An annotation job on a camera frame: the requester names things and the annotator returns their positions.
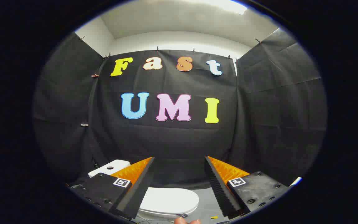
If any black backdrop cloth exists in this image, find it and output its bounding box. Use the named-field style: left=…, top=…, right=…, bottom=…
left=33, top=28, right=327, bottom=190

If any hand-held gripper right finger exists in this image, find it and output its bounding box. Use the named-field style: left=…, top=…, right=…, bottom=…
left=204, top=156, right=292, bottom=218

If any white toilet lid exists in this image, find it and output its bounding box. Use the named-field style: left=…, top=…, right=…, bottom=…
left=139, top=187, right=200, bottom=216

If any white toilet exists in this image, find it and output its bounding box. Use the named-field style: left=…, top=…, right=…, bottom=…
left=88, top=160, right=200, bottom=220

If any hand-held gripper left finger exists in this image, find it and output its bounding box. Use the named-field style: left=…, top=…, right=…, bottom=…
left=70, top=157, right=156, bottom=220

